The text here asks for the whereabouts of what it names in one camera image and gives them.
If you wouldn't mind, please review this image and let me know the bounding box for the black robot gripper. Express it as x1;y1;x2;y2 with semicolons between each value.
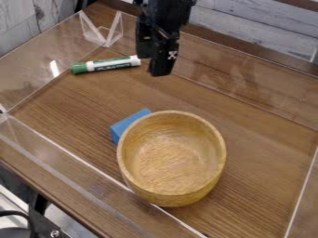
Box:
135;0;197;76

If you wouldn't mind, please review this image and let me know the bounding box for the green and white marker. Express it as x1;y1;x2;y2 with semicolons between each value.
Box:
70;55;142;74

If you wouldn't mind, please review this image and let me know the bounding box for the blue rectangular block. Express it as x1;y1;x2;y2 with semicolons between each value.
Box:
110;108;151;144

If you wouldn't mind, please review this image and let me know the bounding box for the brown wooden bowl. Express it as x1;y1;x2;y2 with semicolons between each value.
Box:
117;110;227;207

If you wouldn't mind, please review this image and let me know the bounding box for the black cable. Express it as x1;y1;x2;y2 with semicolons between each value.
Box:
0;210;39;238

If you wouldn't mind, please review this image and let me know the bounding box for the black metal table frame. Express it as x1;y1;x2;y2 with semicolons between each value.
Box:
28;193;71;238

